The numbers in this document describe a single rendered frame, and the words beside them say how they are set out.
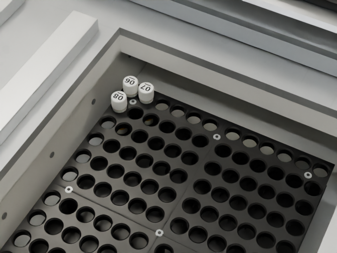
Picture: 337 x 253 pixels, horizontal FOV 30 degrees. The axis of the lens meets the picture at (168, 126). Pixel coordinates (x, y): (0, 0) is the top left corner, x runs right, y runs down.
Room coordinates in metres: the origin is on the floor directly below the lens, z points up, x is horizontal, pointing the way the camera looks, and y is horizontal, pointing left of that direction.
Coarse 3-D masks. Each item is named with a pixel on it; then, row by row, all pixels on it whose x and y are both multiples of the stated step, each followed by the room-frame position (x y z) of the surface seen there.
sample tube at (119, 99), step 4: (116, 92) 0.32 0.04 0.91; (120, 92) 0.32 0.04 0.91; (112, 96) 0.31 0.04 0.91; (116, 96) 0.31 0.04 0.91; (120, 96) 0.31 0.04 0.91; (124, 96) 0.31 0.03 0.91; (112, 100) 0.31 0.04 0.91; (116, 100) 0.31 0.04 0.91; (120, 100) 0.31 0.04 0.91; (124, 100) 0.31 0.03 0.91; (112, 104) 0.31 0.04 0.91; (116, 104) 0.31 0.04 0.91; (120, 104) 0.31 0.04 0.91; (124, 104) 0.31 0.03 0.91; (116, 108) 0.31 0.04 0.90; (120, 108) 0.31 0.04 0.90; (124, 108) 0.32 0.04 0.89; (120, 112) 0.31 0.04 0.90; (124, 128) 0.31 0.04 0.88; (120, 132) 0.31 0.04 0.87; (124, 132) 0.31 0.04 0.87
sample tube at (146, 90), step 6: (144, 84) 0.33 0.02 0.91; (150, 84) 0.33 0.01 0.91; (138, 90) 0.32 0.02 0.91; (144, 90) 0.32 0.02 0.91; (150, 90) 0.32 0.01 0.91; (144, 96) 0.32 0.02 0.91; (150, 96) 0.32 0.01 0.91; (144, 102) 0.32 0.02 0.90; (150, 102) 0.32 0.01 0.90; (150, 120) 0.32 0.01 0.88
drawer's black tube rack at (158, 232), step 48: (144, 144) 0.28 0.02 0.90; (192, 144) 0.28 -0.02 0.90; (48, 192) 0.24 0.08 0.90; (96, 192) 0.25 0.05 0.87; (144, 192) 0.25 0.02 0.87; (192, 192) 0.24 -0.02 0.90; (240, 192) 0.24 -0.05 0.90; (288, 192) 0.24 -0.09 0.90; (48, 240) 0.20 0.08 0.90; (96, 240) 0.20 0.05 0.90; (144, 240) 0.21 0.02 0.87; (192, 240) 0.20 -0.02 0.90; (240, 240) 0.20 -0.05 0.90; (288, 240) 0.20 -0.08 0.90
